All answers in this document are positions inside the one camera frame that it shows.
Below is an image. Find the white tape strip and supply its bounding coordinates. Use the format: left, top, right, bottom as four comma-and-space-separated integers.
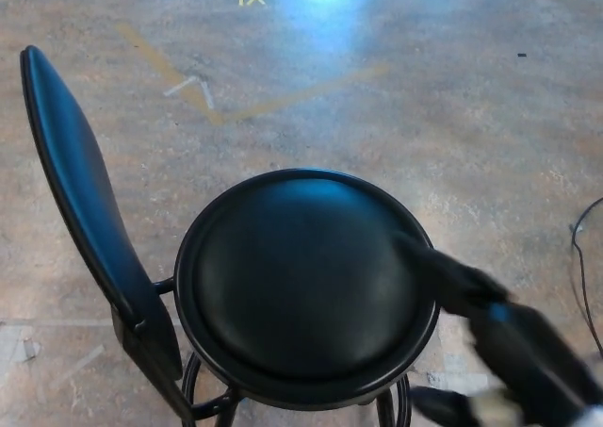
163, 75, 198, 98

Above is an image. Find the black swivel chair with backrest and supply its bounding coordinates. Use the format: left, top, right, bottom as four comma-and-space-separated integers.
19, 44, 442, 427

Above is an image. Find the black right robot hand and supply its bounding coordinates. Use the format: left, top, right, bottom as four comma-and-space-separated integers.
392, 231, 594, 427

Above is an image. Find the thin black cable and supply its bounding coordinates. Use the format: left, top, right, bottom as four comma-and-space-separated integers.
568, 200, 603, 358

